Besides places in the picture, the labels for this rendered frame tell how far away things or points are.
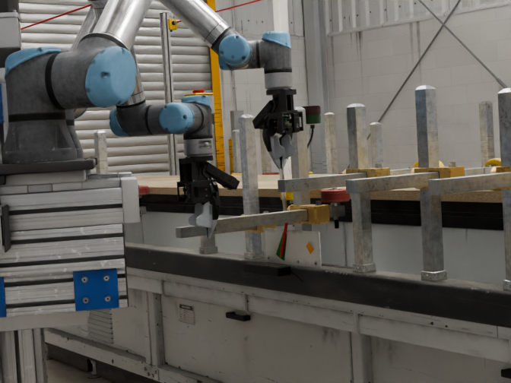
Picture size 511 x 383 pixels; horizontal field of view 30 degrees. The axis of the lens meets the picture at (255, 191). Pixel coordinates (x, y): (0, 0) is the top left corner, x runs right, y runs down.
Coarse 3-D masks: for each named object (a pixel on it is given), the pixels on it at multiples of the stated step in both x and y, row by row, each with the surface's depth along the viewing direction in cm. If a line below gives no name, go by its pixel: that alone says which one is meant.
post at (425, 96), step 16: (416, 96) 226; (432, 96) 225; (416, 112) 227; (432, 112) 225; (432, 128) 225; (432, 144) 225; (432, 160) 225; (432, 208) 225; (432, 224) 225; (432, 240) 226; (432, 256) 226
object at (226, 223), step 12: (240, 216) 253; (252, 216) 252; (264, 216) 254; (276, 216) 257; (288, 216) 259; (300, 216) 261; (336, 216) 268; (216, 228) 246; (228, 228) 248; (240, 228) 250
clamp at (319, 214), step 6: (306, 204) 267; (312, 204) 266; (324, 204) 263; (312, 210) 261; (318, 210) 260; (324, 210) 262; (312, 216) 261; (318, 216) 260; (324, 216) 262; (294, 222) 268; (300, 222) 265; (306, 222) 263; (312, 222) 261; (318, 222) 260; (324, 222) 262
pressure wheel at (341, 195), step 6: (324, 192) 268; (330, 192) 266; (336, 192) 266; (342, 192) 267; (324, 198) 268; (330, 198) 267; (336, 198) 266; (342, 198) 267; (348, 198) 269; (336, 204) 269; (336, 222) 270; (336, 228) 270
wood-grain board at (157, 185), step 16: (144, 176) 515; (160, 176) 499; (176, 176) 484; (240, 176) 432; (272, 176) 410; (288, 176) 400; (160, 192) 368; (176, 192) 359; (224, 192) 332; (240, 192) 324; (272, 192) 309; (320, 192) 288; (384, 192) 265; (400, 192) 260; (416, 192) 255; (464, 192) 241; (480, 192) 237; (496, 192) 233
